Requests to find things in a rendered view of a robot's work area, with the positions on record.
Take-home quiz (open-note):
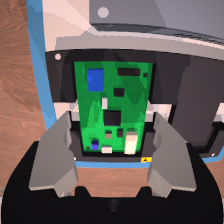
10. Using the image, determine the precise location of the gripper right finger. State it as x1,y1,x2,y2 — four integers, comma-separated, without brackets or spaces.
147,112,224,224

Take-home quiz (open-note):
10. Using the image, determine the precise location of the green circuit board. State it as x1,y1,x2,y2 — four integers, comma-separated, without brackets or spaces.
74,61,153,154

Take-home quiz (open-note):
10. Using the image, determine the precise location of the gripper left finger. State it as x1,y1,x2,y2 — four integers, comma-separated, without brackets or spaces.
1,110,78,224

